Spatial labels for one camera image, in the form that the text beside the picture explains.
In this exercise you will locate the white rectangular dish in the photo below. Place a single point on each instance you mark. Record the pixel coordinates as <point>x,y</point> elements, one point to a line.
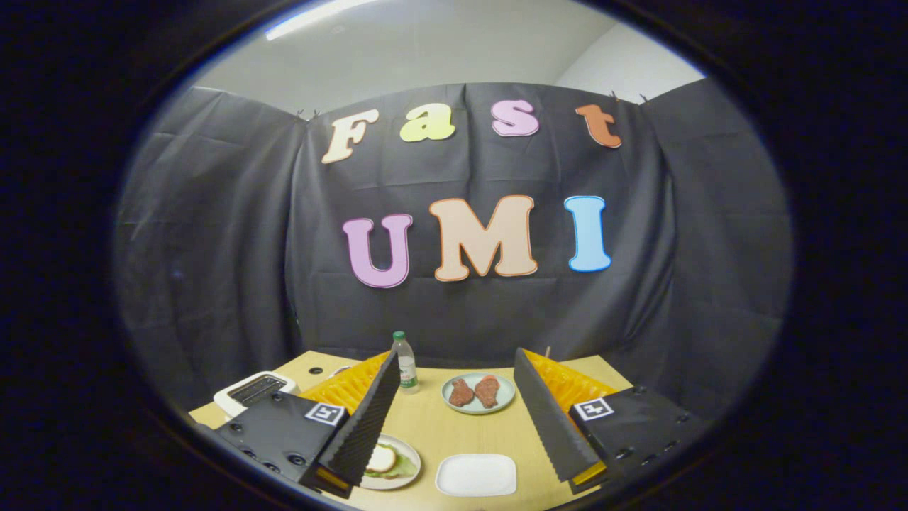
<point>475,475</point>

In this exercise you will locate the light blue oval plate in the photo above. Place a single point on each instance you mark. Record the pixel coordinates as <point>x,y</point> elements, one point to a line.
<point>472,410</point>

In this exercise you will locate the black backdrop cloth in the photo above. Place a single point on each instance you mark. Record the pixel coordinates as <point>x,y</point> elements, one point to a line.
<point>454,312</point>

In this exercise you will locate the beige round plate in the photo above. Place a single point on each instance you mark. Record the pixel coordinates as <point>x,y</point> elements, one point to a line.
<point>416,461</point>

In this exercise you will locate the white divided condiment dish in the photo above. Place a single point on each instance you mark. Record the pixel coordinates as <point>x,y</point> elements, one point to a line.
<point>341,370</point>

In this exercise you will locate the white toaster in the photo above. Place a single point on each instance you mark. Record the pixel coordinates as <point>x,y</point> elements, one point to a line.
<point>227,402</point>

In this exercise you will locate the brown meat patty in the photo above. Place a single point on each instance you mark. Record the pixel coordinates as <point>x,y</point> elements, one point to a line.
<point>487,392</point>
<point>461,392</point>

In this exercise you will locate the green lettuce leaf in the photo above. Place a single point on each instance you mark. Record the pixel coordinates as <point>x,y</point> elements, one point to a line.
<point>405,468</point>

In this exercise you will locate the plain white bread slice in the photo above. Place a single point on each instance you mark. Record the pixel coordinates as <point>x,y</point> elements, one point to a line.
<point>383,459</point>

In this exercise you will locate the clear plastic water bottle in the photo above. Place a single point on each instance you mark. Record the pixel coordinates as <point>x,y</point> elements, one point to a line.
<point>406,369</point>

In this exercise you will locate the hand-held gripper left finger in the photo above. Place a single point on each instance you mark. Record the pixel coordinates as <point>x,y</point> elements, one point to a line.
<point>365,426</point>

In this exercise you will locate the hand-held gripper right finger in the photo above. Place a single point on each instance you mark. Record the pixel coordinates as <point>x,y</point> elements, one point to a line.
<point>550,422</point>

